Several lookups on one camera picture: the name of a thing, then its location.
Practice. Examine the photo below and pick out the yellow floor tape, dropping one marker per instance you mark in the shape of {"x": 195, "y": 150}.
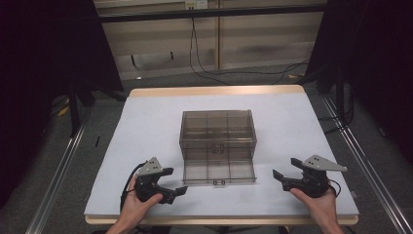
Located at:
{"x": 63, "y": 110}
{"x": 293, "y": 76}

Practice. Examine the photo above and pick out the person's left hand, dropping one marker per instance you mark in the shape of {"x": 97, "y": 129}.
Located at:
{"x": 136, "y": 208}

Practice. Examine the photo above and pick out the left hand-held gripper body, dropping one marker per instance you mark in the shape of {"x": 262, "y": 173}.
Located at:
{"x": 147, "y": 188}

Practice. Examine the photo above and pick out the metal floor rail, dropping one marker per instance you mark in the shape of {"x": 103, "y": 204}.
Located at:
{"x": 55, "y": 182}
{"x": 373, "y": 169}

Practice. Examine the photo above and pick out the person's right hand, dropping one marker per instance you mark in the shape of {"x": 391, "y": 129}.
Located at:
{"x": 319, "y": 206}

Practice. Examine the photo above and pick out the black curtain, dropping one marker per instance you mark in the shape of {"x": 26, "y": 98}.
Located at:
{"x": 39, "y": 81}
{"x": 376, "y": 65}

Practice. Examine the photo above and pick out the smoky clear plastic drawer box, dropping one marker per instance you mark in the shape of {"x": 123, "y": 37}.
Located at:
{"x": 217, "y": 130}

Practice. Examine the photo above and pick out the white wall outlet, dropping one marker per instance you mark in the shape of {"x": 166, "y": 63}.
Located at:
{"x": 196, "y": 4}

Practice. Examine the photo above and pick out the black metal stand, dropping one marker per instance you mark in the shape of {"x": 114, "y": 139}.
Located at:
{"x": 74, "y": 110}

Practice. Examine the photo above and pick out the black horizontal bar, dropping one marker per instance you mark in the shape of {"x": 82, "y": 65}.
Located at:
{"x": 211, "y": 13}

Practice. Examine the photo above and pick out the wooden table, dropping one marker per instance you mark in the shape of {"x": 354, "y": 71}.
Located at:
{"x": 214, "y": 90}

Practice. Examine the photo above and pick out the white table mat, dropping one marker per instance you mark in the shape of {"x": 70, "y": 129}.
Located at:
{"x": 282, "y": 130}

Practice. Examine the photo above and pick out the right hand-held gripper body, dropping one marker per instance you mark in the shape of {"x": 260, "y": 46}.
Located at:
{"x": 311, "y": 182}

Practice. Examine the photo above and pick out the small black floor object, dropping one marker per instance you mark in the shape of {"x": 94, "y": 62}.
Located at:
{"x": 97, "y": 141}

